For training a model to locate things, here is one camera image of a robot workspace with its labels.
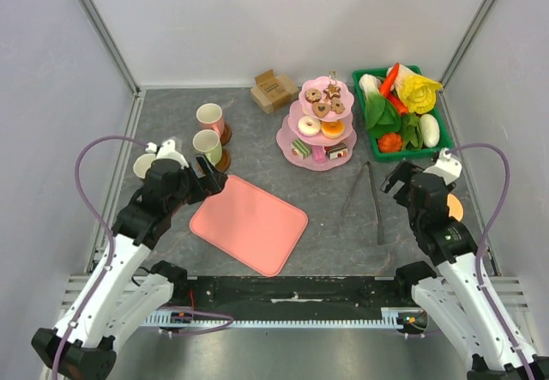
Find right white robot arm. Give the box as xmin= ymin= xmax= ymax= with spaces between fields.
xmin=382 ymin=161 xmax=548 ymax=379

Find white eggplant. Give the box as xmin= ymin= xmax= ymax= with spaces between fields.
xmin=419 ymin=114 xmax=440 ymax=148

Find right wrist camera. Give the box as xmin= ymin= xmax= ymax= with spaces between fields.
xmin=425 ymin=148 xmax=462 ymax=185

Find orange pumpkin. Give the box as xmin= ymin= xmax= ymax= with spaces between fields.
xmin=377 ymin=133 xmax=403 ymax=154

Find small orange glazed donut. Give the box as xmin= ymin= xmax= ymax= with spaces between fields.
xmin=321 ymin=120 xmax=346 ymax=139

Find pink mug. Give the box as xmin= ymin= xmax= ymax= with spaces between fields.
xmin=196 ymin=103 xmax=225 ymax=136

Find white cable duct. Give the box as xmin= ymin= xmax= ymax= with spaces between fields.
xmin=141 ymin=308 xmax=427 ymax=330

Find yellow napa cabbage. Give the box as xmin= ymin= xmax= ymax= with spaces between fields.
xmin=394 ymin=65 xmax=443 ymax=114

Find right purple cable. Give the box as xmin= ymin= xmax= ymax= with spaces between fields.
xmin=398 ymin=142 xmax=544 ymax=380

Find black mug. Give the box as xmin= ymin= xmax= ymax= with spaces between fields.
xmin=132 ymin=154 xmax=156 ymax=180

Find pink layered cake slice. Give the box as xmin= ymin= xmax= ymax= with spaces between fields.
xmin=311 ymin=145 xmax=326 ymax=164

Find green mug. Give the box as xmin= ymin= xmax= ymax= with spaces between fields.
xmin=192 ymin=130 xmax=222 ymax=166

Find green bok choy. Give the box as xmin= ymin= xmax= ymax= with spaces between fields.
xmin=359 ymin=74 xmax=401 ymax=139

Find cardboard box stack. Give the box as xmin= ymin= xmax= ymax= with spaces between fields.
xmin=250 ymin=69 xmax=299 ymax=114

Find pink three tier stand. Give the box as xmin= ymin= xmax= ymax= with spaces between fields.
xmin=276 ymin=70 xmax=357 ymax=172

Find heart shaped cookie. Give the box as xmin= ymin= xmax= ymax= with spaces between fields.
xmin=311 ymin=102 xmax=331 ymax=118

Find green layered cake slice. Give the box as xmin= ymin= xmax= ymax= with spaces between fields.
xmin=291 ymin=138 xmax=312 ymax=160

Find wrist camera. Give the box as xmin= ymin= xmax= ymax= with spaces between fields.
xmin=145 ymin=137 xmax=190 ymax=168
xmin=425 ymin=148 xmax=462 ymax=185

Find brown saucer upper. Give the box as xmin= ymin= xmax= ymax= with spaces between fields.
xmin=220 ymin=123 xmax=232 ymax=146

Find spinach leaves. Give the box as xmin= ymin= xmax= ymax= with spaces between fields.
xmin=399 ymin=113 xmax=424 ymax=151

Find purple cable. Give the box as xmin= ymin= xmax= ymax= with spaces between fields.
xmin=398 ymin=142 xmax=544 ymax=380
xmin=53 ymin=135 xmax=235 ymax=380

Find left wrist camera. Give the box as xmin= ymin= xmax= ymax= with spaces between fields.
xmin=145 ymin=137 xmax=190 ymax=168

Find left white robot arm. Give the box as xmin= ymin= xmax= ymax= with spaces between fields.
xmin=31 ymin=155 xmax=227 ymax=379

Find brown saucer middle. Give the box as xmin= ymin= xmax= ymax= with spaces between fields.
xmin=215 ymin=148 xmax=232 ymax=172

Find metal serving tongs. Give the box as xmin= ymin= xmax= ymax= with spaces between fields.
xmin=339 ymin=161 xmax=386 ymax=246

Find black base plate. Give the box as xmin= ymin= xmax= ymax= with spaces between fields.
xmin=161 ymin=276 xmax=418 ymax=322

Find red chili pepper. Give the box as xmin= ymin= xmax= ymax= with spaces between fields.
xmin=379 ymin=63 xmax=400 ymax=98

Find brown saucer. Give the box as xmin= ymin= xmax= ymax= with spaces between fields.
xmin=215 ymin=148 xmax=232 ymax=172
xmin=220 ymin=123 xmax=232 ymax=146

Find star shaped cookie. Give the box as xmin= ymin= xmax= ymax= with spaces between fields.
xmin=323 ymin=83 xmax=341 ymax=100

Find small chocolate nut donut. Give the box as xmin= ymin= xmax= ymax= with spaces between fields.
xmin=305 ymin=88 xmax=323 ymax=103

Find chocolate cake slice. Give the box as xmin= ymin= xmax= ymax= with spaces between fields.
xmin=324 ymin=142 xmax=348 ymax=160

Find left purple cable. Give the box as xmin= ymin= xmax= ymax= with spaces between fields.
xmin=53 ymin=135 xmax=235 ymax=380

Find yellow round sponge cake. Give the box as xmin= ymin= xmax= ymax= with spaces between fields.
xmin=447 ymin=193 xmax=464 ymax=221

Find pink serving tray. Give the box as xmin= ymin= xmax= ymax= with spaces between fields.
xmin=190 ymin=175 xmax=308 ymax=277

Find green plastic crate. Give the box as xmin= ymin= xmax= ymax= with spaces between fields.
xmin=352 ymin=67 xmax=454 ymax=162

